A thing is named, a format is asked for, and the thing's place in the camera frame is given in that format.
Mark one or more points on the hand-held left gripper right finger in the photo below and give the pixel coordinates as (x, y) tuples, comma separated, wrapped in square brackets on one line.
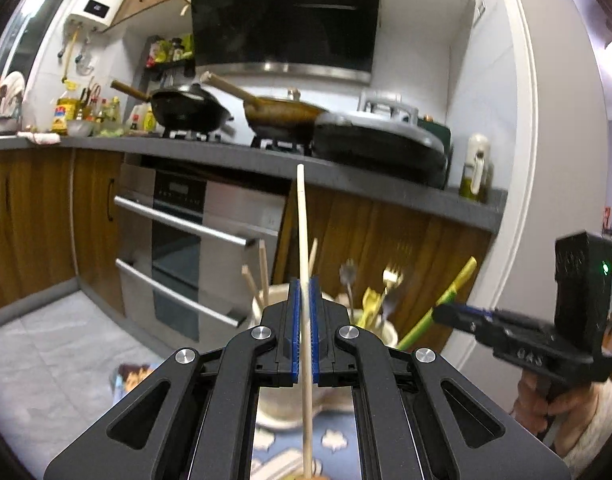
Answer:
[(315, 330)]

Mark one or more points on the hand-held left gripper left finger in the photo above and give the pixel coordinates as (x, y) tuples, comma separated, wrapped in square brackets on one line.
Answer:
[(296, 330)]

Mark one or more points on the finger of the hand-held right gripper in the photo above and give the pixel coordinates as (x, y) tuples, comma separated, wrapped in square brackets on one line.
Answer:
[(460, 324), (478, 311)]

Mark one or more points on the yellow tulip-head spoon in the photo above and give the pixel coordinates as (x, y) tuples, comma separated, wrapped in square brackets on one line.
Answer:
[(370, 302)]

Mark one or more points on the silver fork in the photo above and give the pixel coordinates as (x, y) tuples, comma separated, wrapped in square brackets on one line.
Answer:
[(348, 272)]

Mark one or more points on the cream ceramic utensil holder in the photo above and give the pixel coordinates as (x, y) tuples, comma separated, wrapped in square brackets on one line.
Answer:
[(281, 402)]

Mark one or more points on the person's right forearm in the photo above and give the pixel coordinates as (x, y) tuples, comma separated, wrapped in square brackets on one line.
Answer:
[(595, 420)]

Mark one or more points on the person's right hand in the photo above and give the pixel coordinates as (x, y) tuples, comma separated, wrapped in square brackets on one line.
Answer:
[(533, 405)]

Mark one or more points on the wooden base cabinet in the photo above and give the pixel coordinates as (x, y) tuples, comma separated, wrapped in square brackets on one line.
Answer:
[(395, 240), (31, 220)]

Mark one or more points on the blue cartoon printed cloth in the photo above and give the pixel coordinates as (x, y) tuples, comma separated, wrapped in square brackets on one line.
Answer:
[(331, 442)]

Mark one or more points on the stainless built-in oven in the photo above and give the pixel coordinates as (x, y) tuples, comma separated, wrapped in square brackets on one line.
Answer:
[(186, 250)]

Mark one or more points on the olive oil dispenser bottle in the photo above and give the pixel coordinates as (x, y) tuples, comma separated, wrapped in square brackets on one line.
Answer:
[(475, 170)]

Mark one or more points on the grey kitchen countertop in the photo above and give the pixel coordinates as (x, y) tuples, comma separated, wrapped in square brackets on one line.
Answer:
[(366, 180)]

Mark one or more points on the green box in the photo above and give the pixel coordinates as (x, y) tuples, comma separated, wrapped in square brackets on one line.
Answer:
[(435, 130)]

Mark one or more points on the grey lidded griddle pan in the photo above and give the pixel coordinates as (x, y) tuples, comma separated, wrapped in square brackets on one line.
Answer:
[(380, 145)]

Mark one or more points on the gas stove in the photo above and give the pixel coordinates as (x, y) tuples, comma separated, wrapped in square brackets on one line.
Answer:
[(236, 139)]

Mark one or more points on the black wok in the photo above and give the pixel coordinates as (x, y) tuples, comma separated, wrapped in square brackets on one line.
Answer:
[(191, 110)]

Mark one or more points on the yellow squeeze bottle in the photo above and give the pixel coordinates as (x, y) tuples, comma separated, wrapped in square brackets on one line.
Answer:
[(150, 121)]

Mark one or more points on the small white bowl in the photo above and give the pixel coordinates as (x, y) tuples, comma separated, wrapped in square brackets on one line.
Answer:
[(81, 128)]

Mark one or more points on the black spice rack with bottles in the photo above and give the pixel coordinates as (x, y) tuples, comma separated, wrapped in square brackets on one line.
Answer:
[(170, 52)]

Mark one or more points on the yellow-labelled oil bottle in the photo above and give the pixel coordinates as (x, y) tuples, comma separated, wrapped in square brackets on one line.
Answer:
[(66, 115)]

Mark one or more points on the black range hood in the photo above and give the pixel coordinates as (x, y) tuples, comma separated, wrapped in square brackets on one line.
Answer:
[(286, 15)]

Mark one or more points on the white rag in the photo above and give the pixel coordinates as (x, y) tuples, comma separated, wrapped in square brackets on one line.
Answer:
[(40, 138)]

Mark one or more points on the dish rack with plates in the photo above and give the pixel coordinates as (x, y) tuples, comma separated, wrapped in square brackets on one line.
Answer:
[(8, 97)]

